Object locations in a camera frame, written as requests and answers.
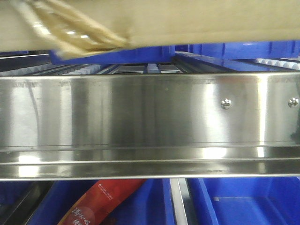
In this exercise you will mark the stainless steel shelf rail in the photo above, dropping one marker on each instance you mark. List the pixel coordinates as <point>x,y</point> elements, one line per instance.
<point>80,127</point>

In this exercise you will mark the blue bin upper rear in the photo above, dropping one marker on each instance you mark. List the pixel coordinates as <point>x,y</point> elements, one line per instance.
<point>154,54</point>

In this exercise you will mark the silver rail screw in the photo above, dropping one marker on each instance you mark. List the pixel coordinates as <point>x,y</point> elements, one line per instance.
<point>226,104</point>
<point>293,102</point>

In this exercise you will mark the blue bin upper right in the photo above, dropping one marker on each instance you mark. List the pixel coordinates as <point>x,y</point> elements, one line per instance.
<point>248,50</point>

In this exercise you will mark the blue bin lower right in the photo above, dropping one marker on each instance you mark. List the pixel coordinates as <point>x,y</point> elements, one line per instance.
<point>246,201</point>

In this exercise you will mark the white roller track left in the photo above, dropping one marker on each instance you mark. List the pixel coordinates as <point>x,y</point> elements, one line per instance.
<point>46,69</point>

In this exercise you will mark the brown cardboard carton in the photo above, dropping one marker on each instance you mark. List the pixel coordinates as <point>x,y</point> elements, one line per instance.
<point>77,28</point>

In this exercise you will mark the white roller track right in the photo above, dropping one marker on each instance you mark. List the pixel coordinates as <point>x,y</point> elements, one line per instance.
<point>289,64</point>

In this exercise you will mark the white roller track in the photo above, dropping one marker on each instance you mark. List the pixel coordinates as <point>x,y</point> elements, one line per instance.
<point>46,69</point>
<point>289,64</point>

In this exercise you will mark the red printed package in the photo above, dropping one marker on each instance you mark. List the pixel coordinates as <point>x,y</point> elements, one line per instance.
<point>99,201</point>

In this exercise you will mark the right silver rail screw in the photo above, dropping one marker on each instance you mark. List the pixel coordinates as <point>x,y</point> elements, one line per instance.
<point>293,102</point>

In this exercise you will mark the blue bin lower left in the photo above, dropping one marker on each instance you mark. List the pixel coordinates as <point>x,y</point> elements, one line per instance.
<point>149,205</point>

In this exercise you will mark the blue bin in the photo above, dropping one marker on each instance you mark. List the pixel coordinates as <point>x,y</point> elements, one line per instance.
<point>248,50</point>
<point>149,205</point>
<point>246,201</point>
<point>154,54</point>

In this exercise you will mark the left silver rail screw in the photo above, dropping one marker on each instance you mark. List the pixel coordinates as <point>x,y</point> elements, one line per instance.
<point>226,104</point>

